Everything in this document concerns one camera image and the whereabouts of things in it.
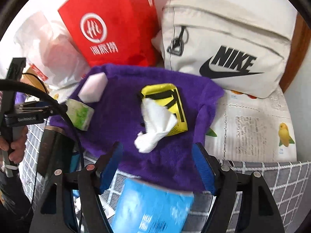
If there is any green tissue pack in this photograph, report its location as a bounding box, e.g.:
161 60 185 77
66 99 94 131

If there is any white tissue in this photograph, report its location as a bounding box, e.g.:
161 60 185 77
134 98 177 154

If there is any white sponge block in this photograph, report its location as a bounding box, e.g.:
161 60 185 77
78 72 108 103

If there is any yellow black pouch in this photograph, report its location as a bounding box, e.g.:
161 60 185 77
140 83 188 136

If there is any person left hand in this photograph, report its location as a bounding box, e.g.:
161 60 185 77
8 126 28 164

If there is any purple fleece towel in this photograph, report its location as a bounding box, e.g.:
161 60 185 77
49 63 226 195

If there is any blue tissue box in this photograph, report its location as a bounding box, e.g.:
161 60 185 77
111 178 194 233

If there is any newspaper with fruit pictures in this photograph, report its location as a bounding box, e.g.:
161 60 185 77
204 88 297 163

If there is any grey checked table cloth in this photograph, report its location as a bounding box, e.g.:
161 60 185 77
19 121 311 233

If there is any white Miniso plastic bag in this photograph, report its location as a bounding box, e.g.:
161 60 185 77
1 10 90 87

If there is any beige Nike pouch bag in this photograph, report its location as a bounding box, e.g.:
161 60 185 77
154 0 291 98

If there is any red Haidilao paper bag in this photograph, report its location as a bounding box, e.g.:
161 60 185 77
58 0 159 67

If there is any black cable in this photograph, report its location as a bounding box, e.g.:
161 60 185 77
0 72 86 233

